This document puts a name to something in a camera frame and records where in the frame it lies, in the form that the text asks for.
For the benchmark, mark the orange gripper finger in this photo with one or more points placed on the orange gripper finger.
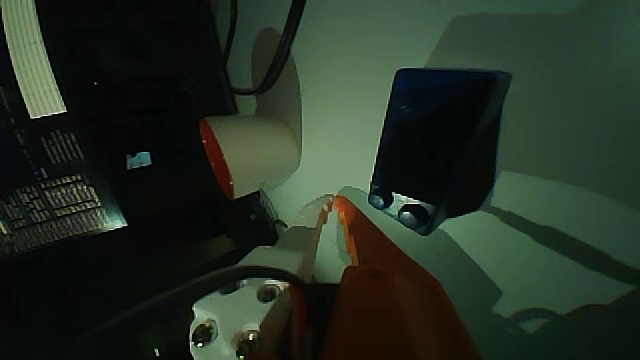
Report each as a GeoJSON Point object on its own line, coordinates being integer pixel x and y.
{"type": "Point", "coordinates": [395, 310]}

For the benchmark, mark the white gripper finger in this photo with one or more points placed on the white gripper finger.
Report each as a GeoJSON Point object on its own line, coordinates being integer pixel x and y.
{"type": "Point", "coordinates": [235, 310]}

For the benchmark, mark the white cup with red inside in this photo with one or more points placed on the white cup with red inside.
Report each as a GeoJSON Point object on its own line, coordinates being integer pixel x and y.
{"type": "Point", "coordinates": [255, 150]}

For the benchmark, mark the dark computer screen with text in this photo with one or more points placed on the dark computer screen with text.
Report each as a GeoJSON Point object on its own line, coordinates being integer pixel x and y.
{"type": "Point", "coordinates": [60, 200]}

